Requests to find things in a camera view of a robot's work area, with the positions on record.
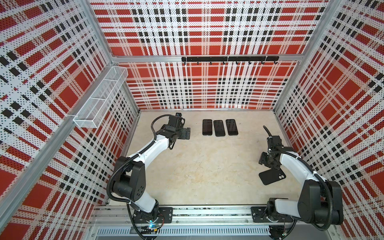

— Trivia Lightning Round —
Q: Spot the black smartphone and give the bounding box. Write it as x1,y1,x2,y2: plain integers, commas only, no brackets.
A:
213,120,226,137
202,119,213,136
226,119,239,136

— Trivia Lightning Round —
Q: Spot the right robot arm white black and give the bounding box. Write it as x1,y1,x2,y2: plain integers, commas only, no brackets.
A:
259,134,344,231

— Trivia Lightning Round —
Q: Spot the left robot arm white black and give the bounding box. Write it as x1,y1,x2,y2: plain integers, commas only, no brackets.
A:
106,113,191,214

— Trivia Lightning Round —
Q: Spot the black phone case lower right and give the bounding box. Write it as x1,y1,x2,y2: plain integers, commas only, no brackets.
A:
259,169,286,186

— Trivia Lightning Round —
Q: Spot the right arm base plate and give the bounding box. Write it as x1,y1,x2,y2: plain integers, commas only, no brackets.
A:
251,206,294,224

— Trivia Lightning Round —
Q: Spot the white wire mesh shelf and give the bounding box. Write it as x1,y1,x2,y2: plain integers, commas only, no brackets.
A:
74,66,128,129

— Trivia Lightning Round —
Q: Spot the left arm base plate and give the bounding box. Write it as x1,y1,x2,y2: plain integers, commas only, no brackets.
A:
133,207,174,224

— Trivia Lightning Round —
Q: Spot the black hook rail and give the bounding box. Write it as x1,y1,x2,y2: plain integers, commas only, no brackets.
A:
181,56,280,63

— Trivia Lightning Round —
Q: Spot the aluminium front rail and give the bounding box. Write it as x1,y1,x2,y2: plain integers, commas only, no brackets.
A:
85,205,342,240

